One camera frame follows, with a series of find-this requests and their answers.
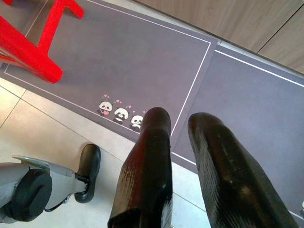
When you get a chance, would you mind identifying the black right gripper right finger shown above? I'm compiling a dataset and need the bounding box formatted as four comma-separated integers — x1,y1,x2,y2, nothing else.
187,112,299,228

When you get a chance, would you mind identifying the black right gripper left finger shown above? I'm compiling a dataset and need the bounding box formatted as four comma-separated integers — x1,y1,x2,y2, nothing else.
107,106,173,228

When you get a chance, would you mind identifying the black robot right foot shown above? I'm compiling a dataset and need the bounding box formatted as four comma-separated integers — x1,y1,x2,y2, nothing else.
75,143,102,204

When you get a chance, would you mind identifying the grey white-bordered floor mat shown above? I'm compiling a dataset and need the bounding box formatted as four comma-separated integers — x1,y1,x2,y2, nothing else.
171,44,304,221

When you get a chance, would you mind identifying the grey panda print floor mat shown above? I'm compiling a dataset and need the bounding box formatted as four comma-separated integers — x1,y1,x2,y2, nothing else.
0,0,220,155

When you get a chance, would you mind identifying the red plastic stool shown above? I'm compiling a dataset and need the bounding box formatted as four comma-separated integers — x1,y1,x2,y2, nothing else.
0,0,85,84

